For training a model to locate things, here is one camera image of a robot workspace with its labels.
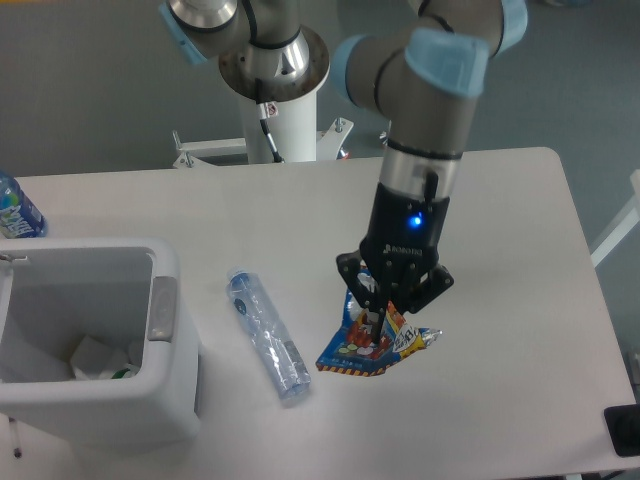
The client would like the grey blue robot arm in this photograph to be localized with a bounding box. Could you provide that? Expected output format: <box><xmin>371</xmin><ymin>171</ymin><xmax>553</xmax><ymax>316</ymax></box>
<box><xmin>159</xmin><ymin>1</ymin><xmax>528</xmax><ymax>337</ymax></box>

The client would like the white crumpled paper trash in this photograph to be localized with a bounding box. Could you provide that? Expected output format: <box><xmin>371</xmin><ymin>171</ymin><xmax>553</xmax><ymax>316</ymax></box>
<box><xmin>69</xmin><ymin>335</ymin><xmax>141</xmax><ymax>381</ymax></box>

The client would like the black pen under trash can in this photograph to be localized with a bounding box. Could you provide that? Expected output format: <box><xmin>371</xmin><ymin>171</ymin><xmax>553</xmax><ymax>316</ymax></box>
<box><xmin>8</xmin><ymin>417</ymin><xmax>22</xmax><ymax>459</ymax></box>

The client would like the white pedestal foot bracket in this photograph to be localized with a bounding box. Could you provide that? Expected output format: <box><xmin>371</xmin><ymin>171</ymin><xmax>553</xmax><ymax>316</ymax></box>
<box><xmin>172</xmin><ymin>117</ymin><xmax>355</xmax><ymax>169</ymax></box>

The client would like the crushed clear plastic bottle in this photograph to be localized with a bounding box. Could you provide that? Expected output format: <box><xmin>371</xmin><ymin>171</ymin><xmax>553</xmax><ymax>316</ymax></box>
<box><xmin>226</xmin><ymin>268</ymin><xmax>311</xmax><ymax>403</ymax></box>

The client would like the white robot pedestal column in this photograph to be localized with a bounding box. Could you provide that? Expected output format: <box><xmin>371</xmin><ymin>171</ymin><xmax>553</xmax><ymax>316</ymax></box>
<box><xmin>238</xmin><ymin>75</ymin><xmax>328</xmax><ymax>164</ymax></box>

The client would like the blue cartoon snack bag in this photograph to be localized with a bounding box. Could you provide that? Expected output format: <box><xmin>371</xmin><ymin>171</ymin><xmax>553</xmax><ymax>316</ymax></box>
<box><xmin>316</xmin><ymin>291</ymin><xmax>442</xmax><ymax>377</ymax></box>

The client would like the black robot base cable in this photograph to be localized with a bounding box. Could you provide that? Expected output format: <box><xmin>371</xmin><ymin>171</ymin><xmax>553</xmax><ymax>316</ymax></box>
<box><xmin>253</xmin><ymin>77</ymin><xmax>286</xmax><ymax>164</ymax></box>

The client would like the black clamp at table edge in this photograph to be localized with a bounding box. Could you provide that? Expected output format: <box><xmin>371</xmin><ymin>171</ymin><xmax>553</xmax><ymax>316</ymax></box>
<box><xmin>604</xmin><ymin>404</ymin><xmax>639</xmax><ymax>458</ymax></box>

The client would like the blue labelled water bottle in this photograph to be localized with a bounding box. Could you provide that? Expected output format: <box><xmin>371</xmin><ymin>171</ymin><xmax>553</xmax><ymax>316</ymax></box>
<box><xmin>1</xmin><ymin>172</ymin><xmax>48</xmax><ymax>239</ymax></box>

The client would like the white table leg frame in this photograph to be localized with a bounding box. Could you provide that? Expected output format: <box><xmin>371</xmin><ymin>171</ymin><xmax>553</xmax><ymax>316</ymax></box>
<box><xmin>590</xmin><ymin>170</ymin><xmax>639</xmax><ymax>267</ymax></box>

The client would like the white plastic trash can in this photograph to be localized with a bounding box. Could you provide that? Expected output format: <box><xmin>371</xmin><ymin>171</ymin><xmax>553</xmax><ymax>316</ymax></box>
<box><xmin>1</xmin><ymin>238</ymin><xmax>200</xmax><ymax>446</ymax></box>

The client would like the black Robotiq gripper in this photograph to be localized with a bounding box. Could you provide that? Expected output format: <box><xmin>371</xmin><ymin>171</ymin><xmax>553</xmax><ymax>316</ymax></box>
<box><xmin>336</xmin><ymin>184</ymin><xmax>454</xmax><ymax>344</ymax></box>

